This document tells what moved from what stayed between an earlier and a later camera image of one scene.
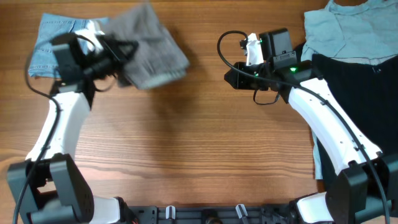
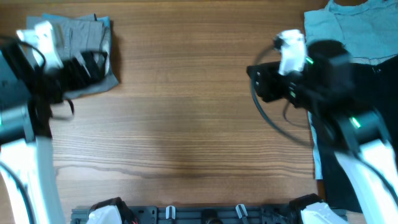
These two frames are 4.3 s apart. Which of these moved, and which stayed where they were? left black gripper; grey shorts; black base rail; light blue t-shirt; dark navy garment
Moved: left black gripper; grey shorts
Stayed: dark navy garment; light blue t-shirt; black base rail
